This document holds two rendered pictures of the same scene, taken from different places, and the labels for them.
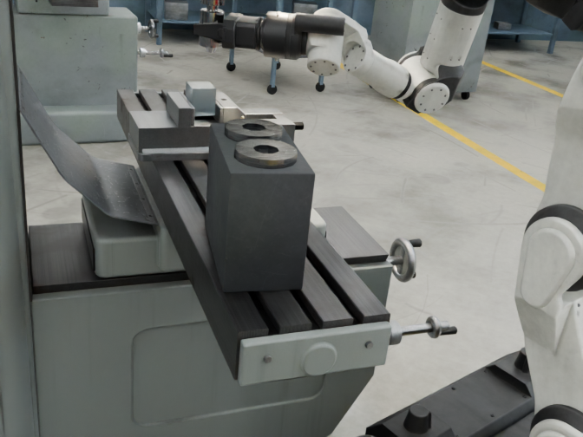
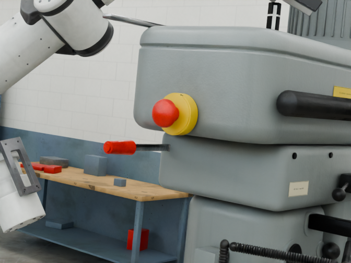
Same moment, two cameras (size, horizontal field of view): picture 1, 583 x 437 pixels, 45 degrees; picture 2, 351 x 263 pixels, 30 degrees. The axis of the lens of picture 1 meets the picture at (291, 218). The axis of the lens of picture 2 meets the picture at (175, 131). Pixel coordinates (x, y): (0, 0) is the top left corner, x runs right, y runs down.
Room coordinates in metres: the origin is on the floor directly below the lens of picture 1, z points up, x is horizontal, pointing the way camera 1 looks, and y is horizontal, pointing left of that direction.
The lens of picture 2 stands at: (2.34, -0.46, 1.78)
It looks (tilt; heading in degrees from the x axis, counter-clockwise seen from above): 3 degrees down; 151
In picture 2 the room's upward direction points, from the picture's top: 5 degrees clockwise
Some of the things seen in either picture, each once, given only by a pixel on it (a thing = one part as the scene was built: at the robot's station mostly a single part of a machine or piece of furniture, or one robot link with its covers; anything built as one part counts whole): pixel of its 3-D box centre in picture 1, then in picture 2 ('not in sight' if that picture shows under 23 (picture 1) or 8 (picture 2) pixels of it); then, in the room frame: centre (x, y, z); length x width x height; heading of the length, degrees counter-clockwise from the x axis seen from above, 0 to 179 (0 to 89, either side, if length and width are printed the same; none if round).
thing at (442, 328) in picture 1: (419, 329); not in sight; (1.51, -0.34, 0.54); 0.22 x 0.06 x 0.06; 113
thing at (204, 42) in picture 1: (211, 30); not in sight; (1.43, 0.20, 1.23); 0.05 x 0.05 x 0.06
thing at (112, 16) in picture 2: not in sight; (161, 27); (1.38, 0.02, 1.89); 0.24 x 0.04 x 0.01; 111
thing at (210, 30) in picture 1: (208, 30); not in sight; (1.40, 0.20, 1.23); 0.06 x 0.02 x 0.03; 88
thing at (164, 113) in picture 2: not in sight; (166, 113); (1.53, -0.04, 1.76); 0.04 x 0.03 x 0.04; 23
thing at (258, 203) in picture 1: (254, 198); not in sight; (1.01, 0.06, 1.06); 0.22 x 0.12 x 0.20; 15
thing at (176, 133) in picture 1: (212, 123); not in sight; (1.50, 0.19, 1.01); 0.35 x 0.15 x 0.11; 113
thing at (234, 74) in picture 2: not in sight; (269, 90); (1.43, 0.21, 1.81); 0.47 x 0.26 x 0.16; 113
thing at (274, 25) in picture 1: (256, 34); not in sight; (1.43, 0.11, 1.23); 0.13 x 0.12 x 0.10; 178
